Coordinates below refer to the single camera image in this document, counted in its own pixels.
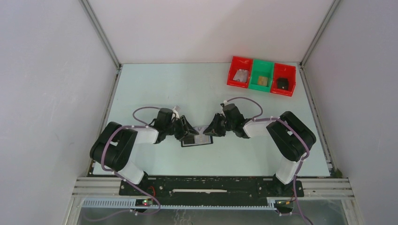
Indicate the black leather card holder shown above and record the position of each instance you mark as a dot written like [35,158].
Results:
[197,140]

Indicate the red bin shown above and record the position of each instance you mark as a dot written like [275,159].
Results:
[286,71]
[238,63]

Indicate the tan object in bin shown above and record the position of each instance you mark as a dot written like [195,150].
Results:
[262,81]

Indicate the right red bin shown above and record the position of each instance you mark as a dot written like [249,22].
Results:
[286,71]

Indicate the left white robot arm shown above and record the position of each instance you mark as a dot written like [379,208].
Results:
[113,147]

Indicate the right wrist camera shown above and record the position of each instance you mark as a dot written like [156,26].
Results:
[224,103]

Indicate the left red bin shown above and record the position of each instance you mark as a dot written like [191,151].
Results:
[238,63]

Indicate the thin white credit card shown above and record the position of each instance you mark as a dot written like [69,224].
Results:
[235,77]

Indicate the green bin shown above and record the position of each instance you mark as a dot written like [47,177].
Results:
[261,75]

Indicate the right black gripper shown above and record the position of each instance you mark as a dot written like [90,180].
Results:
[214,129]

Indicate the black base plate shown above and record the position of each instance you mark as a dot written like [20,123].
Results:
[223,190]

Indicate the aluminium frame rail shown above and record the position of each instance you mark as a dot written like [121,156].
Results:
[314,188]

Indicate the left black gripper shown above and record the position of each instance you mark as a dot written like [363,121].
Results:
[188,129]

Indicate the grey cable duct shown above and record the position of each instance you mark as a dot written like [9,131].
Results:
[135,204]

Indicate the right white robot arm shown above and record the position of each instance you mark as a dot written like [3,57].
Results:
[291,136]

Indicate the black object in bin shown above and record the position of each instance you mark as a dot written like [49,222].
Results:
[282,83]

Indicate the silver card in bin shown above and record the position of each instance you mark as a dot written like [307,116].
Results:
[242,75]

